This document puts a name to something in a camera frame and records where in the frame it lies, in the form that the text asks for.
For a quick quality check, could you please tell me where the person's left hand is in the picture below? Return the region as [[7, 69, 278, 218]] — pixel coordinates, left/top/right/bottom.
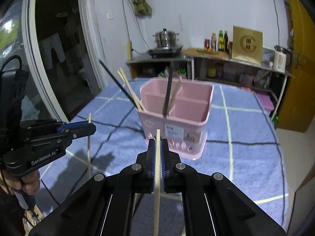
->
[[1, 170, 41, 195]]

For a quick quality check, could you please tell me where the pink plastic utensil basket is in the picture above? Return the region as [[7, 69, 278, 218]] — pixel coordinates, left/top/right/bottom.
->
[[138, 77, 214, 160]]

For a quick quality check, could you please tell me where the red sauce jar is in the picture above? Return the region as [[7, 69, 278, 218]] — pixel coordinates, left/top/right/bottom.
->
[[204, 38, 210, 50]]

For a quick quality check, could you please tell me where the black chopstick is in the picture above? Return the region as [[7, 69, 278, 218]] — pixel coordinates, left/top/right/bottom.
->
[[163, 61, 174, 118], [98, 59, 140, 109]]

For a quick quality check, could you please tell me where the gold paper bag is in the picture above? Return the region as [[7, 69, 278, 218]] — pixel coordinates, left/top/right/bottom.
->
[[232, 26, 263, 65]]

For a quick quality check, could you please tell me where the pink storage box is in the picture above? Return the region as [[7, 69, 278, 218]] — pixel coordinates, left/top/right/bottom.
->
[[255, 93, 274, 113]]

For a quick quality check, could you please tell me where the metal kitchen shelf table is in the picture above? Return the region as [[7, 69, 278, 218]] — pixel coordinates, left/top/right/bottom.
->
[[126, 49, 293, 119]]

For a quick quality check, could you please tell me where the white electric kettle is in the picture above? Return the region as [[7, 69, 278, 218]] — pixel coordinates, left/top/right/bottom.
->
[[273, 45, 293, 73]]

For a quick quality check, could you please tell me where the green bottle on floor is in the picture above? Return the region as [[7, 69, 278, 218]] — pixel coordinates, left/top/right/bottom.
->
[[272, 116, 279, 128]]

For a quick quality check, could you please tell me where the black induction cooker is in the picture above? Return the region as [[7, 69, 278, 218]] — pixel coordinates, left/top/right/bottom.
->
[[148, 45, 183, 58]]

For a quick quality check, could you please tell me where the yellow wooden door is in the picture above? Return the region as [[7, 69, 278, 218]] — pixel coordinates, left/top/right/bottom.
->
[[278, 0, 314, 133]]

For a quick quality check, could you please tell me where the white sliding door frame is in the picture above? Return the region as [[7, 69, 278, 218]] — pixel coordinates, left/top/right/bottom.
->
[[21, 0, 108, 122]]

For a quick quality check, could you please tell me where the dark soy sauce bottle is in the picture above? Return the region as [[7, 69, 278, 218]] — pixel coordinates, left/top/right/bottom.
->
[[224, 30, 229, 54]]

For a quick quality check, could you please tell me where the stainless steel steamer pot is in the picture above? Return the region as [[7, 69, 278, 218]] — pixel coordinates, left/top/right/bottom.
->
[[153, 28, 179, 48]]

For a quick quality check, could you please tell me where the wooden cutting board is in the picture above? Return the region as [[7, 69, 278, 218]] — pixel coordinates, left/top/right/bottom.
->
[[182, 47, 230, 59]]

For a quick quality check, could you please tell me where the green oil bottle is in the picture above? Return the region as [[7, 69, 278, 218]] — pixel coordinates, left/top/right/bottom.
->
[[217, 30, 225, 51]]

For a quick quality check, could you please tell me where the clear seasoning bottle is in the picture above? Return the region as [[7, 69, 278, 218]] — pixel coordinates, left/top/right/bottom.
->
[[210, 32, 217, 51]]

